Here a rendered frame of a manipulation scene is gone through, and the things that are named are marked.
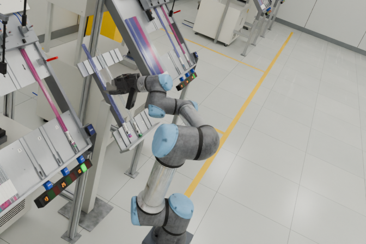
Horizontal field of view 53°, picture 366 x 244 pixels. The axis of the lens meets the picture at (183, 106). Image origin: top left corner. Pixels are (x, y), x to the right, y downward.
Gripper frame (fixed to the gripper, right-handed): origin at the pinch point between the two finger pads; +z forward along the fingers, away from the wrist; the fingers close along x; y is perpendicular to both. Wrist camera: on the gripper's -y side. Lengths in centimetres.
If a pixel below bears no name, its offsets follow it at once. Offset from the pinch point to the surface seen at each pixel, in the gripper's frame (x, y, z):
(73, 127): 17.4, -10.9, 11.0
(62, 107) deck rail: 15.1, -1.4, 15.8
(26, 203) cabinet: 18, -56, 63
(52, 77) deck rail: 15.3, 13.3, 16.1
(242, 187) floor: -109, -120, -19
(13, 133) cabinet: 22, -11, 47
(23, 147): 46.0, -7.2, 11.2
